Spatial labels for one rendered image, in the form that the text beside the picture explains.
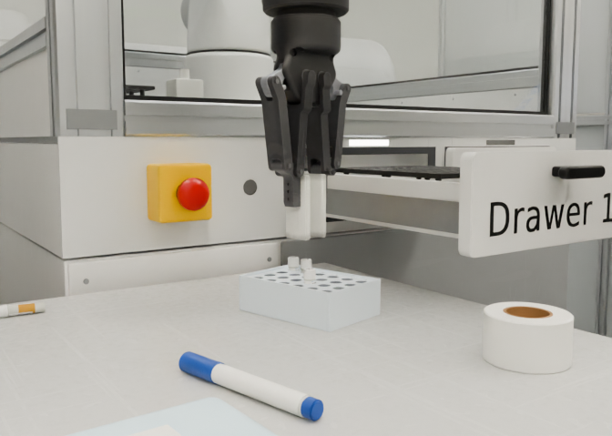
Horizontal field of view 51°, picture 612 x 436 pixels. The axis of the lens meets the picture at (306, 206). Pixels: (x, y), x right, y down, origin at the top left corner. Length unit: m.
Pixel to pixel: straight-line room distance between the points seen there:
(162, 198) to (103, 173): 0.08
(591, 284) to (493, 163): 2.21
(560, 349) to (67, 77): 0.60
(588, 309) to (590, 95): 0.87
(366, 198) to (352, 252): 0.20
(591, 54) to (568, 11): 1.46
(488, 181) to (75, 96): 0.48
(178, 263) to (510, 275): 0.69
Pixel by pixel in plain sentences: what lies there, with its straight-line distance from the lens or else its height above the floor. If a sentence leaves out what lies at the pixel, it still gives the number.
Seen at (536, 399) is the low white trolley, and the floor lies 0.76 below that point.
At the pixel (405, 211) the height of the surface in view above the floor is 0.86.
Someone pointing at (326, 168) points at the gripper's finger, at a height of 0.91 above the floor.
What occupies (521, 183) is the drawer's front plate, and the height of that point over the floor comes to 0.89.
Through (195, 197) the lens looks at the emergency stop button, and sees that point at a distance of 0.79.
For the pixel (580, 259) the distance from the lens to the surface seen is 2.91.
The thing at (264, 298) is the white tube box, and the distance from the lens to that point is 0.67.
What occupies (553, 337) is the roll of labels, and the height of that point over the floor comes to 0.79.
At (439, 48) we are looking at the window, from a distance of 1.16.
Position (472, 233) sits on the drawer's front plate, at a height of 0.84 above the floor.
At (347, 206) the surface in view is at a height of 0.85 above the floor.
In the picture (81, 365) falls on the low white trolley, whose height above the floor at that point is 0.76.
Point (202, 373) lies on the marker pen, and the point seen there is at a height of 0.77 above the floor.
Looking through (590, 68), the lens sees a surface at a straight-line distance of 2.88.
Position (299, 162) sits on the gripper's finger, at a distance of 0.68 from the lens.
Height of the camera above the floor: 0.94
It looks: 6 degrees down
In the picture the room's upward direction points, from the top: straight up
